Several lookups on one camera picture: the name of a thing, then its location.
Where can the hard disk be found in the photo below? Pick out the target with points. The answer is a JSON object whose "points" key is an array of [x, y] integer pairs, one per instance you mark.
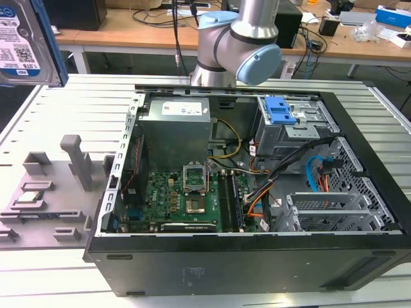
{"points": [[19, 38]]}

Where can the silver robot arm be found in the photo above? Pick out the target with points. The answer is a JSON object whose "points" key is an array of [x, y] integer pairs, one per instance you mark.
{"points": [[250, 22]]}

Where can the metal disk bay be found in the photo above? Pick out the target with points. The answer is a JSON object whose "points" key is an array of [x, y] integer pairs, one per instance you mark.
{"points": [[282, 141]]}

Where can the grey power supply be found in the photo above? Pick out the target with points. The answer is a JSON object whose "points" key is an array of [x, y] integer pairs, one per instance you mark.
{"points": [[173, 128]]}

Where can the black RAM slot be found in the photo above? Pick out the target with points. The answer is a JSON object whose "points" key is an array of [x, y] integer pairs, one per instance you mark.
{"points": [[222, 199]]}

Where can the CPU socket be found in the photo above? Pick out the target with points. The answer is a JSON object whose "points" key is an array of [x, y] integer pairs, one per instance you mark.
{"points": [[196, 206]]}

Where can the RAM stick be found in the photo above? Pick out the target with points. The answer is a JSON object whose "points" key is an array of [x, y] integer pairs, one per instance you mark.
{"points": [[237, 202]]}

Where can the green motherboard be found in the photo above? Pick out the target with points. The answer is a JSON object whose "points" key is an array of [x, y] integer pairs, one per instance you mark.
{"points": [[163, 199]]}

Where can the black graphics card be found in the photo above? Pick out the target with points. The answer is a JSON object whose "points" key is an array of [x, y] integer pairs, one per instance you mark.
{"points": [[189, 227]]}

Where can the black case fan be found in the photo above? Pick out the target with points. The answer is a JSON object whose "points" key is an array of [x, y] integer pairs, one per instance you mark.
{"points": [[133, 184]]}

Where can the blue bay latch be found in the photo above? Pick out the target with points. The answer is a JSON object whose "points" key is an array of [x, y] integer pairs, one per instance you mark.
{"points": [[277, 110]]}

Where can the black PC case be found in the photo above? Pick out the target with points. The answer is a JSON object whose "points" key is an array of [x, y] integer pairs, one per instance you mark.
{"points": [[224, 266]]}

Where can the metal drive cage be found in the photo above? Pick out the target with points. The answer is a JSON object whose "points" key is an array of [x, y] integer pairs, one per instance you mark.
{"points": [[321, 212]]}

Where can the wooden desk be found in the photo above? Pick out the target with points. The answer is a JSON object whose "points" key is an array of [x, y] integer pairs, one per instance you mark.
{"points": [[144, 32]]}

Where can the grey parts rack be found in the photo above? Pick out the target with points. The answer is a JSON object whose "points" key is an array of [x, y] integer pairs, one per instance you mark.
{"points": [[64, 192]]}

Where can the small black box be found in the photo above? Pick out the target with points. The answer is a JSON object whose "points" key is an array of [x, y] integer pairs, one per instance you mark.
{"points": [[289, 25]]}

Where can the black open container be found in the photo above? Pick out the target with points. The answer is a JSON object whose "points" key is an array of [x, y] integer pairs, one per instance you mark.
{"points": [[329, 26]]}

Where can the silver CPU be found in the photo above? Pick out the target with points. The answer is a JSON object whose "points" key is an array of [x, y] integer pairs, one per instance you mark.
{"points": [[29, 198]]}

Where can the large black box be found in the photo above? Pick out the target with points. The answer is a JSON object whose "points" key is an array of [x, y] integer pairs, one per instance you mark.
{"points": [[80, 14]]}

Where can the clear plastic bag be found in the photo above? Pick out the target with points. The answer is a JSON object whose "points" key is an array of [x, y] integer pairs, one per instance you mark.
{"points": [[367, 32]]}

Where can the grey flat box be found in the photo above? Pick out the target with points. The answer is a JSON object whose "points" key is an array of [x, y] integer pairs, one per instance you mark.
{"points": [[358, 17]]}

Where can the blue and white carton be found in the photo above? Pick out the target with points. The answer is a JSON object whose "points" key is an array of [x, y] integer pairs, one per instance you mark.
{"points": [[393, 14]]}

